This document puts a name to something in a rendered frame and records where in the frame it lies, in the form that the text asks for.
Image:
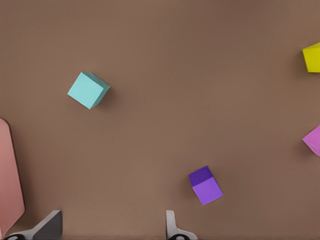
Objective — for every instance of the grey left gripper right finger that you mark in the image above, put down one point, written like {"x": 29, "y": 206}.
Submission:
{"x": 171, "y": 226}

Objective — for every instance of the salmon pink block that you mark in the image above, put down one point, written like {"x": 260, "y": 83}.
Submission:
{"x": 8, "y": 180}

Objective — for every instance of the light blue cube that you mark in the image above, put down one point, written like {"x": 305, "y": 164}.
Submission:
{"x": 87, "y": 91}

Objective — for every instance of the yellow cube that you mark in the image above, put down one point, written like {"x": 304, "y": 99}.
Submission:
{"x": 312, "y": 58}

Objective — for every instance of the purple cube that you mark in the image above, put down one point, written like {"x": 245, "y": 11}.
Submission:
{"x": 206, "y": 188}

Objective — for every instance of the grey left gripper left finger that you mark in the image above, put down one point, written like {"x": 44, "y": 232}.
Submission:
{"x": 46, "y": 227}

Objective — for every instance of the pink-violet cube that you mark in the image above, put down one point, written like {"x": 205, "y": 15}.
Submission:
{"x": 313, "y": 140}

